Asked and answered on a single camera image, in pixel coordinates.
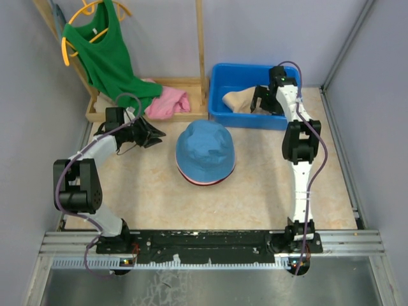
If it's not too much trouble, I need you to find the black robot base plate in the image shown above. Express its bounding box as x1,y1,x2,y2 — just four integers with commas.
96,226,323,275

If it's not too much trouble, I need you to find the yellow clothes hanger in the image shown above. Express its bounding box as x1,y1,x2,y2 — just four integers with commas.
61,1,133,67

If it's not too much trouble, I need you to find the teal clothes hanger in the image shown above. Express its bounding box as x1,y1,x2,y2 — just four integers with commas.
50,1,66,41

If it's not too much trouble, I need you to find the pink crumpled garment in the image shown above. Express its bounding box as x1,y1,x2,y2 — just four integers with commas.
145,86,191,120

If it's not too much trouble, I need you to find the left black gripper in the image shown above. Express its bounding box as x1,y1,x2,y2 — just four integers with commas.
120,115,165,148

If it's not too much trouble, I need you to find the pink bucket hat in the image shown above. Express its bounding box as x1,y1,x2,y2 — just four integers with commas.
175,157,236,186

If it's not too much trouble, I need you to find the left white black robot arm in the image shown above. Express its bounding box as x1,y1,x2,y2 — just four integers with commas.
53,107,166,254

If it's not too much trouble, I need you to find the green tank top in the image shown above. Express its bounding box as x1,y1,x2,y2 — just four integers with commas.
62,1,163,111

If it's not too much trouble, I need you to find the dark red bucket hat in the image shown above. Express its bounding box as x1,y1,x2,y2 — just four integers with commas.
189,167,235,187

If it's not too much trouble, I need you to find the wooden clothes rack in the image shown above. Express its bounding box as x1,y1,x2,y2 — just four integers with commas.
33,0,211,123

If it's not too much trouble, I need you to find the blue plastic bin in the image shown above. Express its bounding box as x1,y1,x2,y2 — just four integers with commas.
208,63,287,131

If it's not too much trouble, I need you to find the beige bucket hat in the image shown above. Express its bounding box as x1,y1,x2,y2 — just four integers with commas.
222,87,271,115

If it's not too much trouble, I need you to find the blue bucket hat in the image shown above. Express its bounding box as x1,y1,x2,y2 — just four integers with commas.
175,119,235,162

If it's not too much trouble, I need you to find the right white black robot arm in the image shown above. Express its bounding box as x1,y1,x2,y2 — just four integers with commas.
250,64,321,253

